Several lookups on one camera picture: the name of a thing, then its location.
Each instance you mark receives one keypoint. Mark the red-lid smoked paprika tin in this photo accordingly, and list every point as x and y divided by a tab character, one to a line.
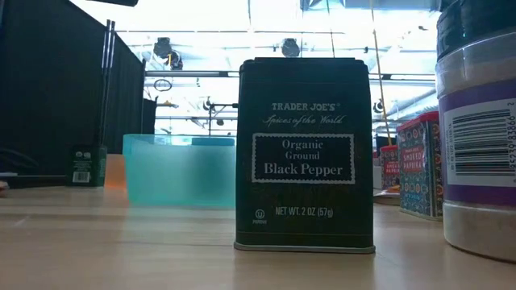
419	169
390	167

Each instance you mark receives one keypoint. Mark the black-lid jar purple label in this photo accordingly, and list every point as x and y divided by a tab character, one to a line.
479	141

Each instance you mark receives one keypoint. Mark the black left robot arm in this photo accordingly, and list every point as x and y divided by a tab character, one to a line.
117	2

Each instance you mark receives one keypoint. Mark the teal plastic tray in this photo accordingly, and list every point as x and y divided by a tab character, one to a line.
177	177

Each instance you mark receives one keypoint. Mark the grey ceiling beam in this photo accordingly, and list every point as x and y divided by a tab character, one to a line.
193	74

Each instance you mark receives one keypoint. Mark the black ceiling lamp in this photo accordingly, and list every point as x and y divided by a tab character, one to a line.
163	48
290	47

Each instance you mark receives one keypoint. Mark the orange plastic bin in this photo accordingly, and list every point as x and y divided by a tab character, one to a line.
116	173

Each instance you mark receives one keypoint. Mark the black curtain partition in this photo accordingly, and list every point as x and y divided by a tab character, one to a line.
48	100

